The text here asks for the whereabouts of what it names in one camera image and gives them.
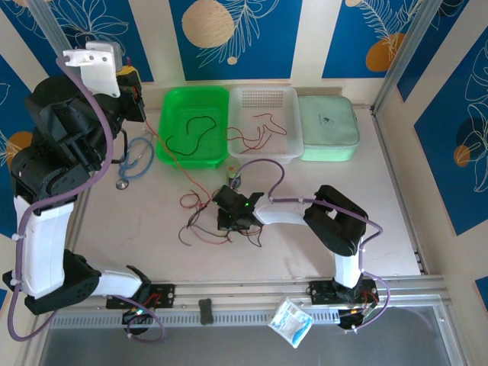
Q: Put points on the aluminium front rail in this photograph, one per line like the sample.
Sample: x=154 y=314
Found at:
x=248 y=289

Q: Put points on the white blue plastic packet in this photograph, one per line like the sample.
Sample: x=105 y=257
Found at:
x=291 y=320

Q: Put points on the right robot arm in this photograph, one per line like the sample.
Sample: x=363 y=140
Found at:
x=282 y=213

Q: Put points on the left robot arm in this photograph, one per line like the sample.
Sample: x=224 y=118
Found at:
x=42 y=248

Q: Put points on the green perforated plastic basket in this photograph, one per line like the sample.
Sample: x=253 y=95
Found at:
x=179 y=106

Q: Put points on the black controller board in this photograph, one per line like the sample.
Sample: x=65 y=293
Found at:
x=133 y=316
x=358 y=314

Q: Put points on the mint green fabric zip case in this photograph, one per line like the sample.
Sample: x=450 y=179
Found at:
x=335 y=137

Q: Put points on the aluminium frame post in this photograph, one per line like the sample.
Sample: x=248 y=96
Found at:
x=404 y=49
x=53 y=26

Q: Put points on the blue stethoscope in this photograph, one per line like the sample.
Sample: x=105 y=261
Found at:
x=122 y=184

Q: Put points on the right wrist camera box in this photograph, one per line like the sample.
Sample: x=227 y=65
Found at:
x=230 y=198

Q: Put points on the black bone-shaped clip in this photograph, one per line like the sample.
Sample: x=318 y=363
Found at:
x=206 y=310

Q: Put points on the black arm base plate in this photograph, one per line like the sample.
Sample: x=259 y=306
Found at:
x=167 y=295
x=320 y=291

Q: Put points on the white perforated plastic basket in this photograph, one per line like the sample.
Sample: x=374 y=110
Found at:
x=263 y=99

